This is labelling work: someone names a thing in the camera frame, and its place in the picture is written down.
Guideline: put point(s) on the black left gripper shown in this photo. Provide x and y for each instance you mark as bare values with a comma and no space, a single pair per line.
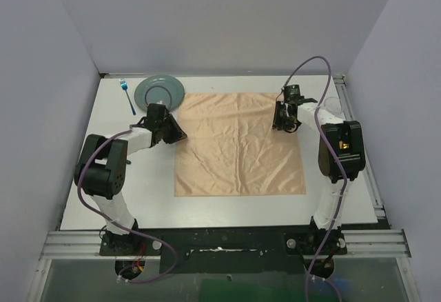
178,133

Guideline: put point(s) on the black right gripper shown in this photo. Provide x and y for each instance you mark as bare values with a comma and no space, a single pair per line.
280,123

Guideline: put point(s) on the teal round plate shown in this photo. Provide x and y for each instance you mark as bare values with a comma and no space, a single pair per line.
161,89

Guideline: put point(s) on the peach satin cloth napkin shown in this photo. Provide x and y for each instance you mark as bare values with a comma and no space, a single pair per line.
232,150

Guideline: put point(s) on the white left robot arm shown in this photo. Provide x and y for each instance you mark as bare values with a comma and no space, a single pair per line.
100,172

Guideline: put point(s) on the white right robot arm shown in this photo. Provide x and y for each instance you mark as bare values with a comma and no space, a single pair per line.
341,151

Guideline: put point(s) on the clear drinking glass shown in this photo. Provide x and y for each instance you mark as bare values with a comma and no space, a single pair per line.
334,106

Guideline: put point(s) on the blue fork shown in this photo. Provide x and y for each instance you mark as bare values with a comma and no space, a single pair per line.
124,87

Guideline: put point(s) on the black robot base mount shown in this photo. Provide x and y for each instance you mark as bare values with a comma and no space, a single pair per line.
252,250

